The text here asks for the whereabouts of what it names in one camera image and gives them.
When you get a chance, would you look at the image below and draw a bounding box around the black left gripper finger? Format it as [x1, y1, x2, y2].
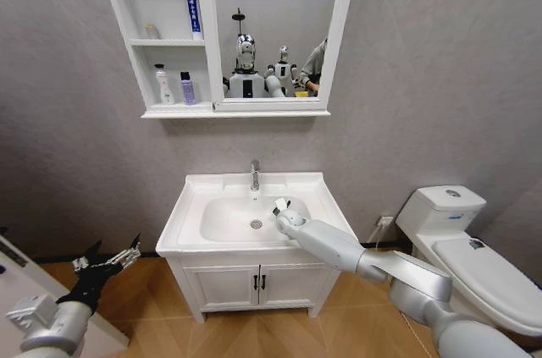
[91, 235, 143, 271]
[70, 240, 103, 275]

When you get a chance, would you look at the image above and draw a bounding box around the white vanity cabinet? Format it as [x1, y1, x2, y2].
[166, 253, 341, 324]

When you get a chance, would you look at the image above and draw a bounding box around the white ceramic washbasin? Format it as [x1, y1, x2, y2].
[155, 171, 362, 257]

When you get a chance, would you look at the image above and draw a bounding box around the white furniture panel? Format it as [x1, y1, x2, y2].
[0, 234, 130, 358]

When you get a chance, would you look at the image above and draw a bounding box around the chrome faucet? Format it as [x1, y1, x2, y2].
[249, 159, 262, 192]

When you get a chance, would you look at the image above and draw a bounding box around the white bottle black cap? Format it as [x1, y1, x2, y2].
[152, 63, 176, 106]

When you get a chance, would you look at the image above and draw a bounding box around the purple bottle black cap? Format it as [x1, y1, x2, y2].
[179, 71, 198, 107]

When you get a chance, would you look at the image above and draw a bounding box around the blue toothpaste tube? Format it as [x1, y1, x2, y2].
[182, 0, 204, 41]

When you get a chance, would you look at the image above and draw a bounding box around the white framed mirror door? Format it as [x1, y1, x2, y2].
[192, 0, 362, 113]

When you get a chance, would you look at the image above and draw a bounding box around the white toilet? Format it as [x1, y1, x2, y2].
[395, 185, 542, 336]

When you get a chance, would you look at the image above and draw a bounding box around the white wall cabinet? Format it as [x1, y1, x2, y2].
[93, 0, 362, 119]

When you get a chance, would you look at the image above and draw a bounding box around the thin white cable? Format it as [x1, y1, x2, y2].
[366, 222, 384, 250]

